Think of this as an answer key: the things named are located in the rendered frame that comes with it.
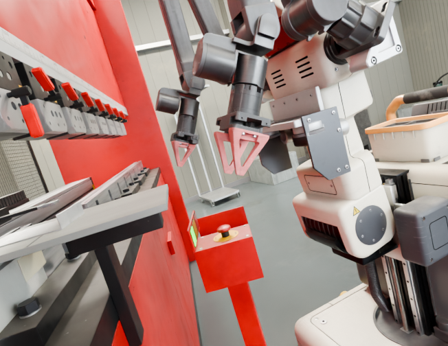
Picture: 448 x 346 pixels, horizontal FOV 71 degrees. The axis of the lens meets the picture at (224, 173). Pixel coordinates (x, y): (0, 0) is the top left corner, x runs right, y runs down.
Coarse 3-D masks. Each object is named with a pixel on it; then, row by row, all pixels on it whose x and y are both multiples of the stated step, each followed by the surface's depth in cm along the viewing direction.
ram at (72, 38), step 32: (0, 0) 71; (32, 0) 95; (64, 0) 142; (32, 32) 86; (64, 32) 122; (96, 32) 217; (32, 64) 78; (64, 64) 108; (96, 64) 175; (96, 96) 147
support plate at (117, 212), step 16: (144, 192) 57; (160, 192) 52; (96, 208) 55; (112, 208) 50; (128, 208) 46; (144, 208) 43; (160, 208) 42; (80, 224) 44; (96, 224) 41; (112, 224) 41; (32, 240) 43; (48, 240) 40; (64, 240) 40; (0, 256) 39; (16, 256) 40
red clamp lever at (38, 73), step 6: (36, 72) 71; (42, 72) 72; (36, 78) 72; (42, 78) 72; (48, 78) 74; (42, 84) 74; (48, 84) 74; (48, 90) 75; (48, 96) 77; (54, 96) 78; (60, 96) 78
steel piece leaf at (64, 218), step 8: (72, 208) 49; (80, 208) 52; (56, 216) 44; (64, 216) 46; (72, 216) 49; (48, 224) 51; (56, 224) 48; (64, 224) 46; (24, 232) 50; (32, 232) 48; (40, 232) 46; (48, 232) 45; (8, 240) 47; (16, 240) 45
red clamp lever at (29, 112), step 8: (16, 88) 59; (24, 88) 59; (8, 96) 59; (16, 96) 59; (24, 96) 59; (24, 104) 60; (32, 104) 60; (24, 112) 59; (32, 112) 60; (32, 120) 60; (32, 128) 60; (40, 128) 60; (32, 136) 60; (40, 136) 61
